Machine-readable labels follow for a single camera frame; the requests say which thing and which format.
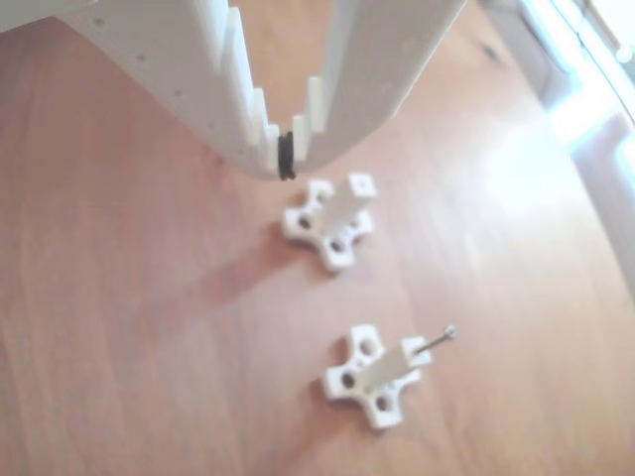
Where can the silver metal screw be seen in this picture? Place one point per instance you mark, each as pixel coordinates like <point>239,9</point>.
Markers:
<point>436,342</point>

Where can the white post stand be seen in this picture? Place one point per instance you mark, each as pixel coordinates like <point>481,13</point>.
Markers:
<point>382,372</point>
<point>342,208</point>

